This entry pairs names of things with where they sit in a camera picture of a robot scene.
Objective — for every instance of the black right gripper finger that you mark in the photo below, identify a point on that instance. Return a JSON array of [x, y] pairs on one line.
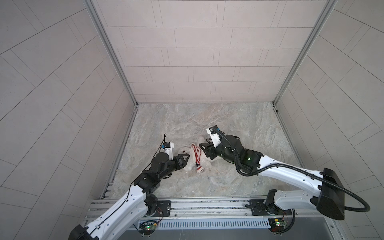
[[211, 156], [205, 146]]

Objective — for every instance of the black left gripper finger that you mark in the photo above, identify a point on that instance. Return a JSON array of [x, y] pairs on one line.
[[183, 156], [183, 164]]

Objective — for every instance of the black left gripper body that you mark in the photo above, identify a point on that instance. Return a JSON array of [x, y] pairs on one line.
[[170, 167]]

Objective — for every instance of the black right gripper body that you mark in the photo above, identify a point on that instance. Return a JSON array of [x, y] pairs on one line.
[[220, 151]]

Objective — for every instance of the red white striped shirt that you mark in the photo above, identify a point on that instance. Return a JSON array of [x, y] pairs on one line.
[[197, 153]]

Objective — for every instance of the white plush teddy bear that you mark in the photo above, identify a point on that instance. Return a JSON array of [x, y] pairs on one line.
[[205, 162]]

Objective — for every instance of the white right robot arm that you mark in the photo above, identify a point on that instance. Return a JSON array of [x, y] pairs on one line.
[[316, 190]]

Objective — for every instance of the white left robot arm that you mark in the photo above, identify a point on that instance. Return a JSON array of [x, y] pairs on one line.
[[135, 204]]

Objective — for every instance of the left green circuit board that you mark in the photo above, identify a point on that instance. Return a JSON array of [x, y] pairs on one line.
[[148, 227]]

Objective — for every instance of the green circuit board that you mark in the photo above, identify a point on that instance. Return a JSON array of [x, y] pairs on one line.
[[277, 225], [148, 227]]

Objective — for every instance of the right green circuit board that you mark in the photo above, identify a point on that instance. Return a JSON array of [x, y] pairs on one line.
[[277, 225]]

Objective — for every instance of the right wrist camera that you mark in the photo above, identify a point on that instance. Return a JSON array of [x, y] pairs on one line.
[[213, 136]]

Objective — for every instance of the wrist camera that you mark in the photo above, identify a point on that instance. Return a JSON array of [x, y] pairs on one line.
[[213, 136], [168, 149]]

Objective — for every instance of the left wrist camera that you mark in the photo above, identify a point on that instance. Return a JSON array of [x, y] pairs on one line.
[[168, 149]]

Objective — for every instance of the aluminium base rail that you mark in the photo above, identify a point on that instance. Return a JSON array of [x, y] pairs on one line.
[[209, 213]]

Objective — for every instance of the aluminium corner post right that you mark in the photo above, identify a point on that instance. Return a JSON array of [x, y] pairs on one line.
[[324, 15]]

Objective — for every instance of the aluminium corner post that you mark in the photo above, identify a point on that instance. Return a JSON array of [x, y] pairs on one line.
[[90, 6], [324, 15]]

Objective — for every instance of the aluminium corner post left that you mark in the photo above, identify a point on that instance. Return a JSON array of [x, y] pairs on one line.
[[90, 6]]

